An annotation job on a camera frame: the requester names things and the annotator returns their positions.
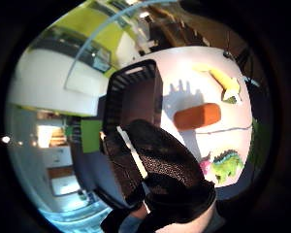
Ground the pink plush toy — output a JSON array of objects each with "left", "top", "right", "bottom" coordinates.
[{"left": 199, "top": 152, "right": 213, "bottom": 176}]

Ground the orange oblong sponge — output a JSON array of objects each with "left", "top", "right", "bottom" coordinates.
[{"left": 173, "top": 102, "right": 222, "bottom": 132}]

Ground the green dinosaur plush toy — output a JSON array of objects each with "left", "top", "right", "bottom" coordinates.
[{"left": 211, "top": 149, "right": 245, "bottom": 185}]

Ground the dark brown slatted basket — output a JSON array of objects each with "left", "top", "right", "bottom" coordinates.
[{"left": 101, "top": 58, "right": 164, "bottom": 144}]

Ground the yellow banana toy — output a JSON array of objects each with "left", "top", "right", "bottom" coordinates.
[{"left": 193, "top": 62, "right": 243, "bottom": 105}]

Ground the thin grey cable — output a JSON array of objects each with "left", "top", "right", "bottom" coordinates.
[{"left": 195, "top": 124, "right": 254, "bottom": 136}]

